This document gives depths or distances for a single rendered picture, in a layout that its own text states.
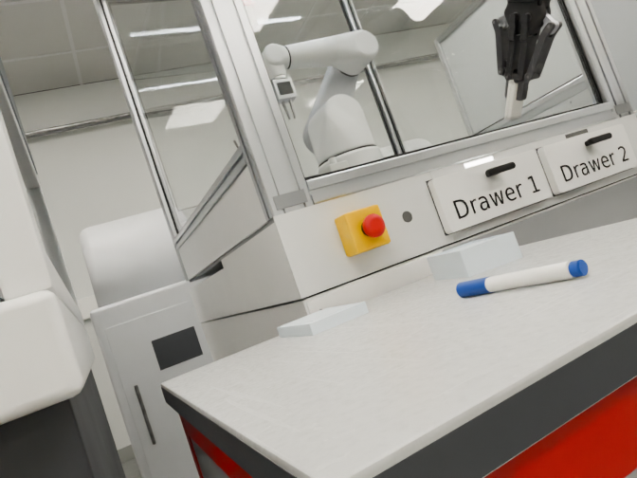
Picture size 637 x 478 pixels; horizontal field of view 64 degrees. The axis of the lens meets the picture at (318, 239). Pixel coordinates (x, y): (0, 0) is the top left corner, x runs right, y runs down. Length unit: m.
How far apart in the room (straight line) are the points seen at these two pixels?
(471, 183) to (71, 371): 0.79
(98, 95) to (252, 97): 3.60
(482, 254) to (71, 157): 3.83
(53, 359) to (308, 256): 0.46
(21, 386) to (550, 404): 0.43
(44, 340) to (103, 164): 3.77
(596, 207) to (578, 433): 1.06
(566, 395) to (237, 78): 0.77
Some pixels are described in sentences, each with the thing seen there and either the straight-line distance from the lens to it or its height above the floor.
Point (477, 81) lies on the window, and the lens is 1.22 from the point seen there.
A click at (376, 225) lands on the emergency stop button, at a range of 0.84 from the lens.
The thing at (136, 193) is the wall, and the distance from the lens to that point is 4.20.
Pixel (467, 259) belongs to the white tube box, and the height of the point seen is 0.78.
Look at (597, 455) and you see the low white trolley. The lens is 0.31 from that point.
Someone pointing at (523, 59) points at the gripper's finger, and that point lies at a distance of 0.99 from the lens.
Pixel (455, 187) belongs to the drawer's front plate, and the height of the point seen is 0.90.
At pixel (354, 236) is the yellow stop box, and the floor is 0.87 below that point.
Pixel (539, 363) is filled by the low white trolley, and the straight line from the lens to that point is 0.27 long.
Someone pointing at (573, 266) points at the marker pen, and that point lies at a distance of 0.46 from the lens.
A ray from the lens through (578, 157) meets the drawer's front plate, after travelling 1.30.
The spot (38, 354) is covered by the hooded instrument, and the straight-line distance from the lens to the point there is 0.54.
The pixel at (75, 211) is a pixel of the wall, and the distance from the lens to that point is 4.19.
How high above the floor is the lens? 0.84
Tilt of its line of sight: 3 degrees up
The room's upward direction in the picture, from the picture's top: 19 degrees counter-clockwise
